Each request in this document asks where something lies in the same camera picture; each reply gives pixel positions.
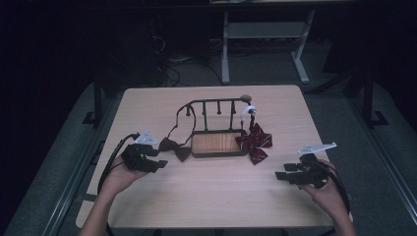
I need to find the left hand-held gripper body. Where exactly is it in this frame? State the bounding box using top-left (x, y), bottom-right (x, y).
top-left (120, 130), bottom-right (161, 174)

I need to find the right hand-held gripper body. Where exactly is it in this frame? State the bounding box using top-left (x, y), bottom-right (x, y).
top-left (287, 142), bottom-right (338, 190)

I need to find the dark maroon bow tie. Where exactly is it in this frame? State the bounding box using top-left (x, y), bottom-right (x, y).
top-left (158, 102), bottom-right (198, 163)

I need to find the black metal rack wooden tray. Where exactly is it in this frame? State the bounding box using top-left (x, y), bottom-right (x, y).
top-left (176, 94), bottom-right (254, 159)

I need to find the person's left hand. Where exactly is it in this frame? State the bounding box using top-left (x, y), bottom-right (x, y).
top-left (105, 154), bottom-right (149, 195)

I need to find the person's right hand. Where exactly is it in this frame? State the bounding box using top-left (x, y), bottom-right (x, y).
top-left (297, 158), bottom-right (347, 219)

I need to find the red striped bow tie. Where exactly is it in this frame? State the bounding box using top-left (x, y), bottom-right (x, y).
top-left (234, 103), bottom-right (274, 166)

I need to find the black metal stand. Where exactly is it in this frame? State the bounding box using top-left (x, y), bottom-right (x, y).
top-left (360, 67), bottom-right (390, 128)
top-left (81, 73), bottom-right (107, 126)

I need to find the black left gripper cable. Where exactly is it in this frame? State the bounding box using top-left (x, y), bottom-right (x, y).
top-left (96, 132), bottom-right (142, 236)

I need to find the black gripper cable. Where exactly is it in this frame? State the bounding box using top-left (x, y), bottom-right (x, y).
top-left (313, 159), bottom-right (352, 236)
top-left (96, 132), bottom-right (142, 236)

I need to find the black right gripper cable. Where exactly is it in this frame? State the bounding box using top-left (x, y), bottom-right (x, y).
top-left (313, 159), bottom-right (352, 236)

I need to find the tangle of floor cables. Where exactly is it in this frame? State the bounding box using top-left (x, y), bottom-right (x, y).
top-left (149, 30), bottom-right (224, 88)

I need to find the white metal desk frame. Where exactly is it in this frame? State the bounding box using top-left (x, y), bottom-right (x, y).
top-left (220, 9), bottom-right (318, 86)

